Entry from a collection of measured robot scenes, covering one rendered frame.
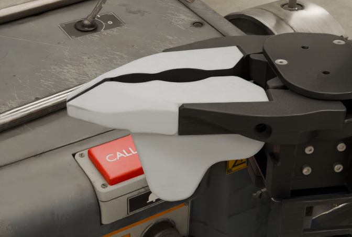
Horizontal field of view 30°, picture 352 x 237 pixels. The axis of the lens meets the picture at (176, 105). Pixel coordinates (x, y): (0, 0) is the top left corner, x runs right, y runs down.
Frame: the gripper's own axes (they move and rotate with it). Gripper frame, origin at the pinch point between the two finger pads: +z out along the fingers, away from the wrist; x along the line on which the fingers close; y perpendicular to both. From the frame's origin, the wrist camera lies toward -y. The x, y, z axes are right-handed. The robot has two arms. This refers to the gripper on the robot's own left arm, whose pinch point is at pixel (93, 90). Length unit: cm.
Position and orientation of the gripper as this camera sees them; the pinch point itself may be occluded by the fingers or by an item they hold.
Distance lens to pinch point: 31.0
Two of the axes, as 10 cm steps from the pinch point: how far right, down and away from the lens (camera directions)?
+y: -0.1, 8.8, 4.7
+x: -1.5, -4.7, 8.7
